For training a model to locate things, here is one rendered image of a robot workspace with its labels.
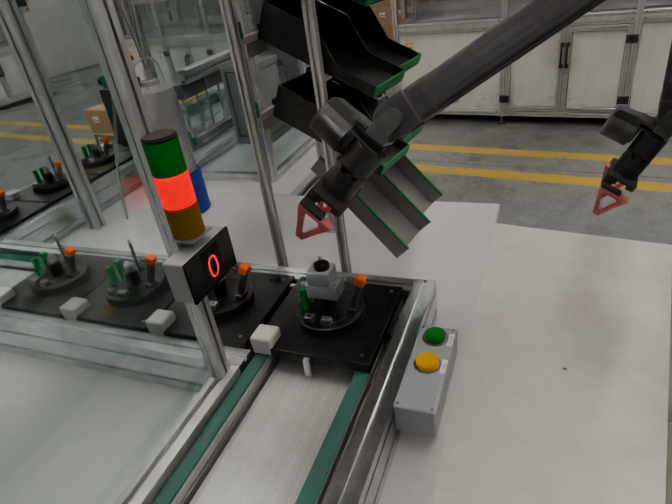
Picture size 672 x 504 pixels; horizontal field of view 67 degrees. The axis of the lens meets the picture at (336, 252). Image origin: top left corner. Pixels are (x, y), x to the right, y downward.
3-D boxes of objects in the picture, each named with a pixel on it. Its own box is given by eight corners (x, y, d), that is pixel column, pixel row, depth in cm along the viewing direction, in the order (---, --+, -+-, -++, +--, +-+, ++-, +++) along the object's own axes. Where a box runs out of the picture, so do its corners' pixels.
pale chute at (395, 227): (419, 231, 125) (431, 221, 122) (396, 258, 115) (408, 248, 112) (339, 148, 124) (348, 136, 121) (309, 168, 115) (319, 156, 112)
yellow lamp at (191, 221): (211, 225, 80) (203, 197, 77) (193, 241, 76) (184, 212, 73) (185, 223, 81) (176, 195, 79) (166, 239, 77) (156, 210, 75)
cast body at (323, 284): (345, 288, 102) (340, 258, 98) (337, 301, 98) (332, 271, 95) (306, 284, 105) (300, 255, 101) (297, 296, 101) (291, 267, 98)
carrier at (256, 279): (296, 282, 119) (286, 236, 113) (246, 352, 100) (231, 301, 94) (209, 273, 128) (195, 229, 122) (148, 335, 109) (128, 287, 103)
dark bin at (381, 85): (402, 80, 107) (414, 46, 102) (373, 99, 98) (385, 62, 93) (293, 26, 114) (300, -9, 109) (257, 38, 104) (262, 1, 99)
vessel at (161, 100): (205, 163, 181) (174, 50, 161) (182, 180, 170) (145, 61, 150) (173, 163, 186) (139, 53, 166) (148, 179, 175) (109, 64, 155)
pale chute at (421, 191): (432, 203, 136) (443, 194, 133) (412, 226, 127) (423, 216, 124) (358, 127, 136) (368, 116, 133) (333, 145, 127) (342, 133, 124)
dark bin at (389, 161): (406, 153, 115) (418, 125, 110) (381, 176, 106) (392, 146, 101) (305, 98, 122) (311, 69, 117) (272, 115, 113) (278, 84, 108)
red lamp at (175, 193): (203, 196, 77) (194, 165, 74) (184, 211, 73) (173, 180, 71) (176, 195, 79) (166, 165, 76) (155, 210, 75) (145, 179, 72)
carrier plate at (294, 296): (403, 294, 110) (402, 286, 109) (370, 373, 91) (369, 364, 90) (302, 283, 119) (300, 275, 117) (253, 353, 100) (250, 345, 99)
